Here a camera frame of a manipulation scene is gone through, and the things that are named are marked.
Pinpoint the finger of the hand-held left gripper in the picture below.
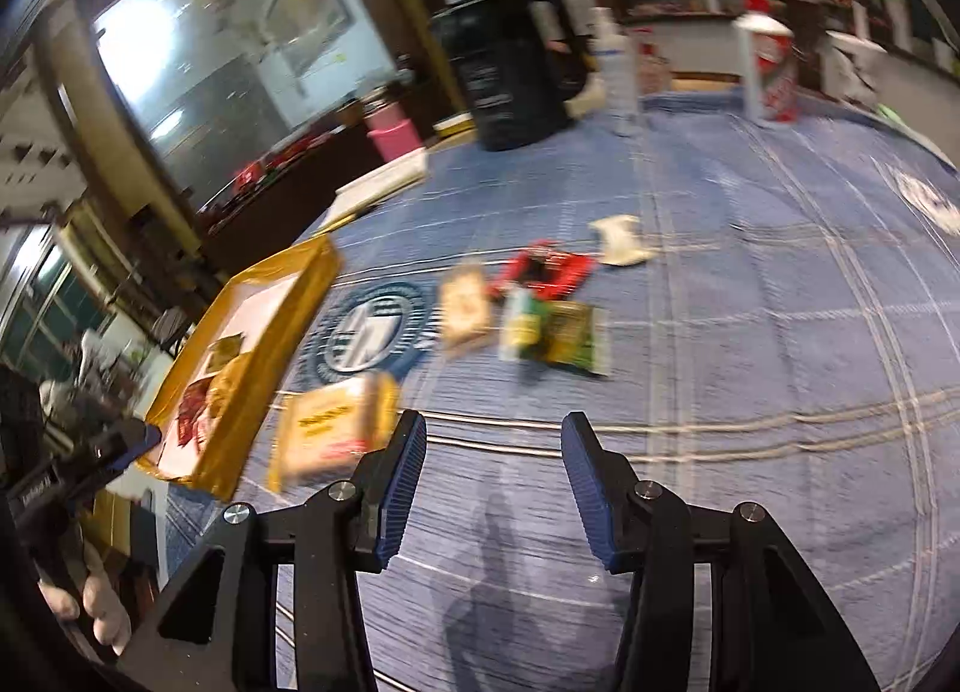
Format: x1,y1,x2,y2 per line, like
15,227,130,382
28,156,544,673
90,416,163,474

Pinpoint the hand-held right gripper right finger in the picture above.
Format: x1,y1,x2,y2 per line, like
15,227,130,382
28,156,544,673
562,411,882,692

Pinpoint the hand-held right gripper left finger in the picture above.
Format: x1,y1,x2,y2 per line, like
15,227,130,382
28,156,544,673
116,408,428,692

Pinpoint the large yellow snack packet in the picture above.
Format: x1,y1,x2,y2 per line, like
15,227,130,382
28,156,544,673
268,371,402,492

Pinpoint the small tan snack packet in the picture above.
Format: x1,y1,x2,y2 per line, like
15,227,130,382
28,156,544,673
204,336,247,372

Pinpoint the green and yellow snack packet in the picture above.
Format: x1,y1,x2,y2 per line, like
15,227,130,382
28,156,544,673
536,300,612,374

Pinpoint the white and green snack packet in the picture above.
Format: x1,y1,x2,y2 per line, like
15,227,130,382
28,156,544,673
499,287,548,362

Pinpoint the yellow cardboard tray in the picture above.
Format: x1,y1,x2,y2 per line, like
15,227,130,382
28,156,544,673
137,233,340,502

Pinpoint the beige snack packet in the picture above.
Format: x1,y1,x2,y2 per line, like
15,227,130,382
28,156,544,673
436,264,496,356

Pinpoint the red and black snack packet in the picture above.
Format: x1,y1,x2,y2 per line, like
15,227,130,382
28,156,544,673
491,240,597,302

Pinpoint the person's left hand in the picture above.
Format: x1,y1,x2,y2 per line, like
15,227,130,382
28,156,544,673
37,538,134,657

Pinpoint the blue plaid tablecloth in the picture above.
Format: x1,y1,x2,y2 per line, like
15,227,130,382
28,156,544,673
161,88,960,692

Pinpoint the dark wooden cabinet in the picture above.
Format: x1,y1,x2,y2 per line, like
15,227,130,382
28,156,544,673
196,122,391,254

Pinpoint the pink container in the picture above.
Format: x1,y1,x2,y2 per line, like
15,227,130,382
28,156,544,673
365,113,421,163

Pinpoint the glass partition window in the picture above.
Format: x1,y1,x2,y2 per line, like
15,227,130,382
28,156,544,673
94,0,402,209

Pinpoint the clear plastic bottle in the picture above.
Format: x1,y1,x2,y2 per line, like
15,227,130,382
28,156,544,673
591,6,642,137

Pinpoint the black electric kettle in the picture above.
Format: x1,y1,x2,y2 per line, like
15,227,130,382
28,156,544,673
429,0,593,152

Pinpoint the white and red canister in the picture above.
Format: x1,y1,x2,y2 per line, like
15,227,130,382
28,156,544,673
731,11,800,127

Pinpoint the white box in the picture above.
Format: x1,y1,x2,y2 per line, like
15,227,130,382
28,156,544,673
821,31,890,104

